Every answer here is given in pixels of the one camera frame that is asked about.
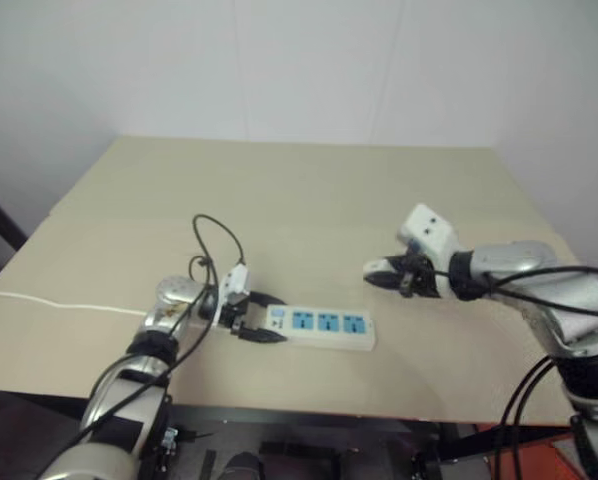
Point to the white power strip blue sockets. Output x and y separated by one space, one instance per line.
329 336

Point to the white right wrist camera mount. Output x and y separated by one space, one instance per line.
429 230

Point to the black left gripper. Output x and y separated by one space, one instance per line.
236 316

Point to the black table frame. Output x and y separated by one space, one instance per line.
329 425

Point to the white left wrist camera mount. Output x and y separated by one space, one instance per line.
237 279

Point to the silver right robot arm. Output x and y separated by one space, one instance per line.
569 300

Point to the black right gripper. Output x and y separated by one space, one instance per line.
420 277

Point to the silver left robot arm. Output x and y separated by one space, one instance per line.
129 415

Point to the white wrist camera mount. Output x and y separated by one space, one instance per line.
237 279
429 230

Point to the white charger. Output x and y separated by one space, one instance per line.
376 265

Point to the dark rounded shape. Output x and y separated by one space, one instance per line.
241 467

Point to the orange object under table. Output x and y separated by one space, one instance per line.
544 455

